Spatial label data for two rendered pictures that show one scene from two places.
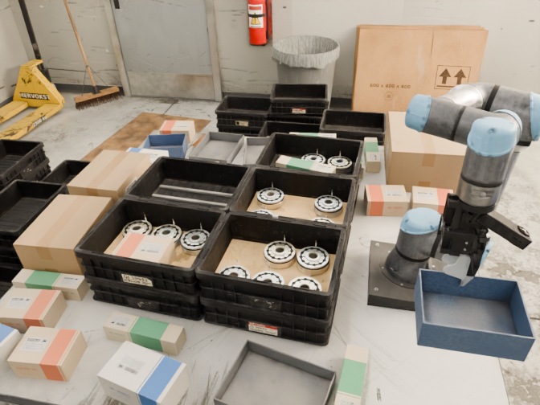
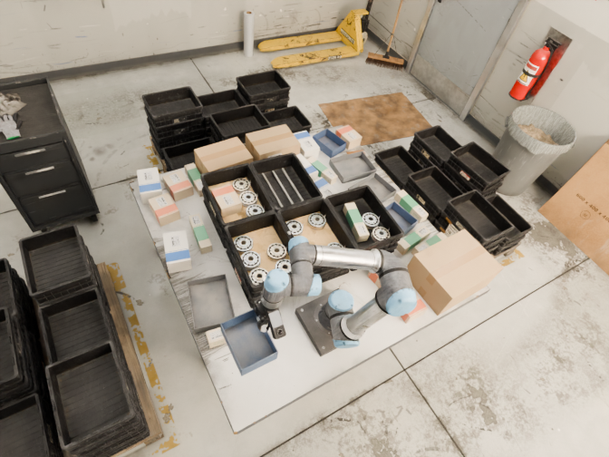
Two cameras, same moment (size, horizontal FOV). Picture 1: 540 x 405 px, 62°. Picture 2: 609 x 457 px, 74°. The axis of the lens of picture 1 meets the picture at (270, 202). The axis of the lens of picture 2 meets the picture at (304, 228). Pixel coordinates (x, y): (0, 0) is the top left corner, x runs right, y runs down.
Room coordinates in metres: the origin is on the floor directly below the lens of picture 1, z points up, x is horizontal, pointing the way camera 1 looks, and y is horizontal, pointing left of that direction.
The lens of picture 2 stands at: (0.21, -0.86, 2.61)
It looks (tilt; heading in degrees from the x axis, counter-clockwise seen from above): 51 degrees down; 38
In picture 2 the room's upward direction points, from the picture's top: 12 degrees clockwise
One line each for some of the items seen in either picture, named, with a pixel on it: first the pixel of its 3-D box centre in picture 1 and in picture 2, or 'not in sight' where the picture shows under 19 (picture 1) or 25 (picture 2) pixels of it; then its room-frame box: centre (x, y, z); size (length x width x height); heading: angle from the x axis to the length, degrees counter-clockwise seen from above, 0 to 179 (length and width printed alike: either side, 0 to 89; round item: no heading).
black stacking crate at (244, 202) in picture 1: (295, 208); (315, 237); (1.31, -0.09, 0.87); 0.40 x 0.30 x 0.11; 74
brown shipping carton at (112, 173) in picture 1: (113, 184); (272, 148); (1.65, 0.67, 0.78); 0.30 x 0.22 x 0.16; 167
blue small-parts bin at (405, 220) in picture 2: not in sight; (397, 219); (1.91, -0.25, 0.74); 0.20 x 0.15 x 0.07; 90
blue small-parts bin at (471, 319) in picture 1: (468, 312); (248, 341); (0.61, -0.40, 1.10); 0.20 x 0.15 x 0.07; 77
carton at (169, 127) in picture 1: (177, 131); (347, 137); (2.22, 0.49, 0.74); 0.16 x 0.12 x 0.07; 84
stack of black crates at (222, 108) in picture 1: (247, 125); (433, 157); (3.15, 0.15, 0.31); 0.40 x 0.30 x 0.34; 77
